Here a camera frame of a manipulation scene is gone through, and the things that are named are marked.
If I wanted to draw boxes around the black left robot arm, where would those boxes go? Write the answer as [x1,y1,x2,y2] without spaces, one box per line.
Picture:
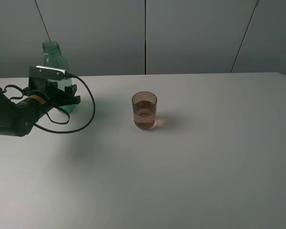
[0,82,81,137]

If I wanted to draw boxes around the black camera cable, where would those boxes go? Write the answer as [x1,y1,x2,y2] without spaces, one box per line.
[33,73,96,134]

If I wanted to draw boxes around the thin black wire loop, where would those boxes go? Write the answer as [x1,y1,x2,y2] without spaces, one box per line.
[2,84,71,125]

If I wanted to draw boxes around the green transparent plastic bottle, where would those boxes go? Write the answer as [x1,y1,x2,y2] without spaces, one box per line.
[42,41,76,113]

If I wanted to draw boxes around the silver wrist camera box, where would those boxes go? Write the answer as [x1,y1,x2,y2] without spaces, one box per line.
[29,66,68,81]

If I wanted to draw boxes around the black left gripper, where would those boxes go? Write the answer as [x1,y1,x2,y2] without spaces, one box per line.
[23,82,81,107]

